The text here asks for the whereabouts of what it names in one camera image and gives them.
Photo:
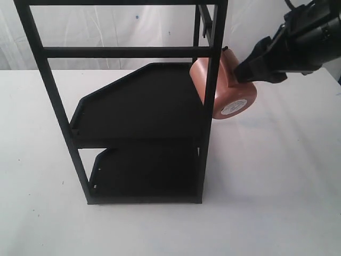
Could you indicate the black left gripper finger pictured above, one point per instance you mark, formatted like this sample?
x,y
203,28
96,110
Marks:
x,y
258,66

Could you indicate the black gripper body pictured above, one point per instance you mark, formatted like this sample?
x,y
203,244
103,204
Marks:
x,y
303,44

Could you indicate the terracotta ceramic mug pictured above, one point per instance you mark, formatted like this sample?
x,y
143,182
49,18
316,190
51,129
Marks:
x,y
231,97

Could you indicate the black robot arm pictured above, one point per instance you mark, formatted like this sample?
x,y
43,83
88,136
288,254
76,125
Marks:
x,y
320,8

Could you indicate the black metal shelf rack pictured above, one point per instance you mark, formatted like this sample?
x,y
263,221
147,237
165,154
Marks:
x,y
144,137

